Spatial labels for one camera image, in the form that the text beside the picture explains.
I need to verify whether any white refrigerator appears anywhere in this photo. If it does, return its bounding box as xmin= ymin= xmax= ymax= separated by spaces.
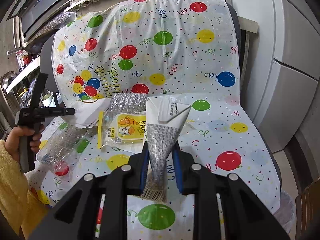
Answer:
xmin=231 ymin=0 xmax=319 ymax=152

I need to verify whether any yellow snack wrapper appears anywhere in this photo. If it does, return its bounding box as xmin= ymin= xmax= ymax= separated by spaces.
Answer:
xmin=98 ymin=111 xmax=146 ymax=153

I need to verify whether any person left hand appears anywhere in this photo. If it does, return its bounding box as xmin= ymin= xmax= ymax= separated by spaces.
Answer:
xmin=4 ymin=124 xmax=44 ymax=164

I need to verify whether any silver foil wrapper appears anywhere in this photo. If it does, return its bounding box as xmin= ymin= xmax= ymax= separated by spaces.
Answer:
xmin=109 ymin=93 xmax=148 ymax=113

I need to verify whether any balloon print birthday tablecloth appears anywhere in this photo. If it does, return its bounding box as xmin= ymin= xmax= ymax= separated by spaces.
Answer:
xmin=27 ymin=0 xmax=280 ymax=239

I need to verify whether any yellow fleece sleeve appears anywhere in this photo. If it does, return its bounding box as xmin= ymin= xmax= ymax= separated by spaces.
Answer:
xmin=0 ymin=140 xmax=49 ymax=238

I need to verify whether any clear plastic packaging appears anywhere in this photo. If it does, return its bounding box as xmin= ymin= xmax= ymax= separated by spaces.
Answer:
xmin=37 ymin=122 xmax=91 ymax=177

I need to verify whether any white paper napkin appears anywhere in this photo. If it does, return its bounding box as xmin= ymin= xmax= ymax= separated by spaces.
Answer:
xmin=62 ymin=99 xmax=111 ymax=128

